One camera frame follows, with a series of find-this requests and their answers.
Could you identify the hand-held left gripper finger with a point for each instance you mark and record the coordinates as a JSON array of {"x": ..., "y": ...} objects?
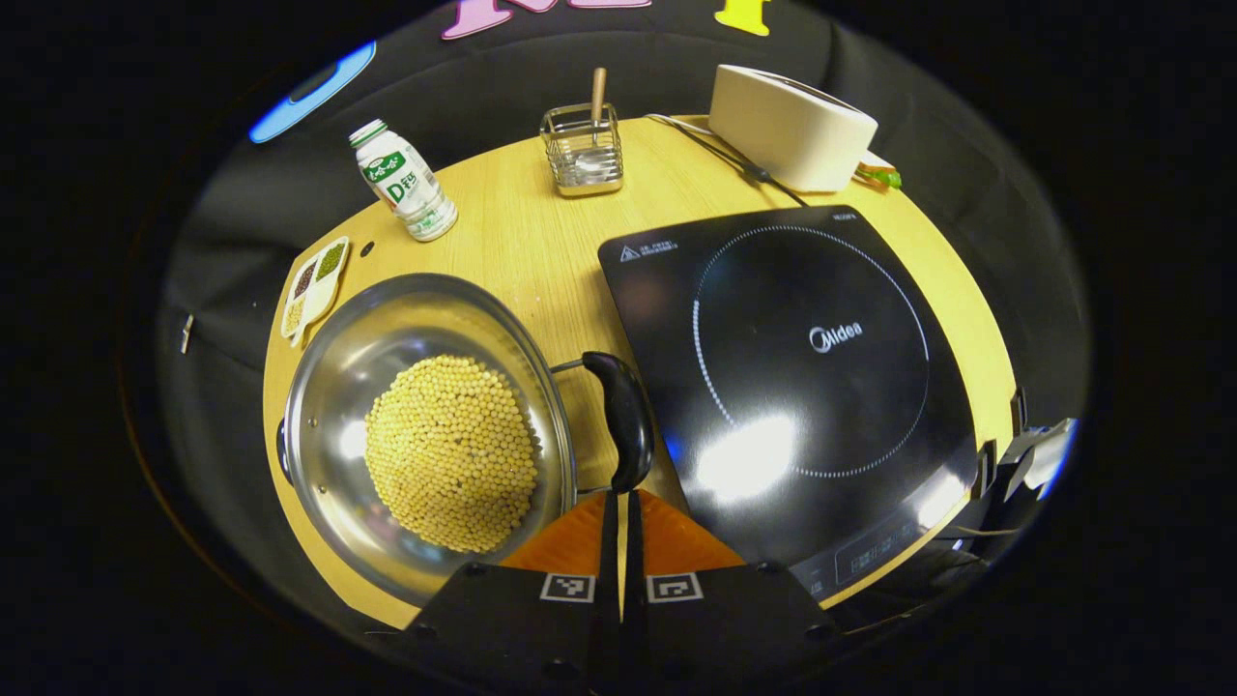
[
  {"x": 609, "y": 541},
  {"x": 633, "y": 551}
]

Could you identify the pile of soybeans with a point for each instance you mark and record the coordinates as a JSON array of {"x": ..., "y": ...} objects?
[{"x": 449, "y": 454}]

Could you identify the black induction cooktop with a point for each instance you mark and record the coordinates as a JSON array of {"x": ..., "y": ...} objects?
[{"x": 812, "y": 387}]

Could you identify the stainless steel pot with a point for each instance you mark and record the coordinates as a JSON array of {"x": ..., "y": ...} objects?
[{"x": 338, "y": 387}]

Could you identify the sandwich with lettuce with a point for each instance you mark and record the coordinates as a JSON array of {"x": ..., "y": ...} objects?
[{"x": 877, "y": 174}]

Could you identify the divided dish of beans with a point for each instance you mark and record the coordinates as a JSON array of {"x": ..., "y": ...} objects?
[{"x": 314, "y": 290}]

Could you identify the white green-label bottle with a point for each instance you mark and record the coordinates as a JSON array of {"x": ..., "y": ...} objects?
[{"x": 404, "y": 184}]

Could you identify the white toaster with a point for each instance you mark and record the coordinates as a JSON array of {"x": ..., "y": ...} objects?
[{"x": 783, "y": 126}]

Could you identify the wooden stick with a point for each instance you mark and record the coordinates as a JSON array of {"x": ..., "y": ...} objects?
[{"x": 598, "y": 97}]

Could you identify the metal clip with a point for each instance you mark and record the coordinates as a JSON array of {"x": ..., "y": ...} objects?
[{"x": 186, "y": 333}]

